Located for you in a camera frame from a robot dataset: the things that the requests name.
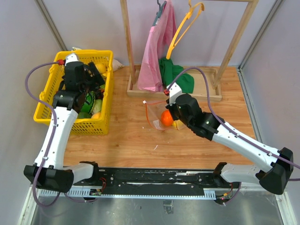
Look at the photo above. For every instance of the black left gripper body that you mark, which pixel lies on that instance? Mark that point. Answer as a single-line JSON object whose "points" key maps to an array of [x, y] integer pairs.
{"points": [[90, 82]]}

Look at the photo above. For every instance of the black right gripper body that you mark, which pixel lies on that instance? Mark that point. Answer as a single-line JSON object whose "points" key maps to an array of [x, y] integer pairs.
{"points": [[175, 114]]}

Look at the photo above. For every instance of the yellow apple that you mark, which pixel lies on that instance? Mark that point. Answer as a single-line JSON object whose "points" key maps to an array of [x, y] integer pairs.
{"points": [[178, 125]]}

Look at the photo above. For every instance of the clear zip top bag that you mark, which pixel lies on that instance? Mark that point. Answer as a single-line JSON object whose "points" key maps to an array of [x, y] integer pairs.
{"points": [[153, 111]]}

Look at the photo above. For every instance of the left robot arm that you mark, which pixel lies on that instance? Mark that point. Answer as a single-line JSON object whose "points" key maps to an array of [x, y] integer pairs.
{"points": [[48, 171]]}

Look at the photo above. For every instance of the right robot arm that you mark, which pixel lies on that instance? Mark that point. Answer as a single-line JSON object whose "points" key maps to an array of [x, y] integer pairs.
{"points": [[271, 168]]}

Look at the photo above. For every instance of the yellow lemon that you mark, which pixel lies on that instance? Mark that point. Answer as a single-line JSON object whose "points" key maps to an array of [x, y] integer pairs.
{"points": [[101, 68]]}

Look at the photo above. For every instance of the dark grape bunch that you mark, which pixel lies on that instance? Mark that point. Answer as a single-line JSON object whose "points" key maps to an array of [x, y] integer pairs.
{"points": [[99, 94]]}

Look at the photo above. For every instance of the wooden clothes rack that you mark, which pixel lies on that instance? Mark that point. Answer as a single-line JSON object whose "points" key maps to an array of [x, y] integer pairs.
{"points": [[203, 89]]}

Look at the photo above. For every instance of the green cabbage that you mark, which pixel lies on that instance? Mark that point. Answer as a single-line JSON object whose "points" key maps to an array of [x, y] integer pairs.
{"points": [[97, 106]]}

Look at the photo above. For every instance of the green mango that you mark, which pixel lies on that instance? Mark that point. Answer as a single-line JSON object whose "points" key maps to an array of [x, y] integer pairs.
{"points": [[84, 115]]}

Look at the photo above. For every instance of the green cloth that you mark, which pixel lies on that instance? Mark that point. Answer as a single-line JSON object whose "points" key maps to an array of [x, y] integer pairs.
{"points": [[169, 72]]}

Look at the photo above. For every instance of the yellow orange fruit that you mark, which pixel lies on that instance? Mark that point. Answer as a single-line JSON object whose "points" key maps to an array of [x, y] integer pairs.
{"points": [[96, 115]]}

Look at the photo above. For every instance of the yellow plastic basket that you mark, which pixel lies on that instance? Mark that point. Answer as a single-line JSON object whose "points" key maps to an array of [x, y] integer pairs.
{"points": [[56, 72]]}

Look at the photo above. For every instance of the yellow clothes hanger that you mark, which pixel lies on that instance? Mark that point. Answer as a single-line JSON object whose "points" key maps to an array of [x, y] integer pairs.
{"points": [[188, 20]]}

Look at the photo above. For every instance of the pink shirt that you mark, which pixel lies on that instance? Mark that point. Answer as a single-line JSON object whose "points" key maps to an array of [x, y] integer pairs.
{"points": [[160, 36]]}

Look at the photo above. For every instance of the grey clothes hanger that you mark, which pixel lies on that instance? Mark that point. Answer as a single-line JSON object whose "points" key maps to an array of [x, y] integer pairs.
{"points": [[159, 12]]}

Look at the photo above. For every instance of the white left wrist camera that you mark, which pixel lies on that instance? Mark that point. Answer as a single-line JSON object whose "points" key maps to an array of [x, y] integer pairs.
{"points": [[70, 59]]}

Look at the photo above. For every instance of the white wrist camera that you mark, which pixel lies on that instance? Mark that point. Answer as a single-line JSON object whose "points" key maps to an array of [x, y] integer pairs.
{"points": [[70, 59], [173, 91]]}

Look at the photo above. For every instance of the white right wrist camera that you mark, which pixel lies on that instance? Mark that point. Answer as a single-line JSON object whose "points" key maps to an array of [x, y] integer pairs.
{"points": [[173, 91]]}

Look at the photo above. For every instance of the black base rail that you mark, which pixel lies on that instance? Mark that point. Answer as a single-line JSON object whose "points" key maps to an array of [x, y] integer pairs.
{"points": [[155, 183]]}

